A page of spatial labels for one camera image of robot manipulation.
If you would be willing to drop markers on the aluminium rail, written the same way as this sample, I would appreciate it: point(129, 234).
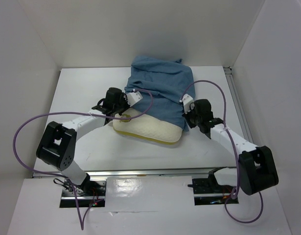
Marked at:
point(238, 104)
point(151, 172)

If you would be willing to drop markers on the cream quilted pillow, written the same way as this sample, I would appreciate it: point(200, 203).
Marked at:
point(147, 128)

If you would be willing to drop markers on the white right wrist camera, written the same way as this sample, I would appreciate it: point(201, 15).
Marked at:
point(187, 102)

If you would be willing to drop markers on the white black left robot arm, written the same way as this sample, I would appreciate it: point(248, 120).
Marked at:
point(58, 143)

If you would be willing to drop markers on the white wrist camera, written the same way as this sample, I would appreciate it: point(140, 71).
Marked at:
point(134, 97)
point(187, 102)

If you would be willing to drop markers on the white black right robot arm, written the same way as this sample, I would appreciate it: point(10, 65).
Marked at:
point(255, 166)

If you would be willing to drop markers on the blue pillowcase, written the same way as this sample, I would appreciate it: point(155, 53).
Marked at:
point(167, 81)

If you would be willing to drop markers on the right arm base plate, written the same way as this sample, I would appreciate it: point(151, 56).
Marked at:
point(208, 192)

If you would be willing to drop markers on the aluminium right side rail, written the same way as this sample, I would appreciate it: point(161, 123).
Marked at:
point(238, 104)

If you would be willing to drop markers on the aluminium front rail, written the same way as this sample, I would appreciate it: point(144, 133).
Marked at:
point(151, 172)

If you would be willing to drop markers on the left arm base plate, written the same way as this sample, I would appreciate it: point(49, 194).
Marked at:
point(94, 197)

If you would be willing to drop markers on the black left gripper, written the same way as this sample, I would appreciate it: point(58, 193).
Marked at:
point(124, 98)

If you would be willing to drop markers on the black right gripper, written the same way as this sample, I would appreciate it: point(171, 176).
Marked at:
point(186, 116)

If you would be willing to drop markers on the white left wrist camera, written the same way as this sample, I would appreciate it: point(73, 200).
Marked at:
point(134, 97)

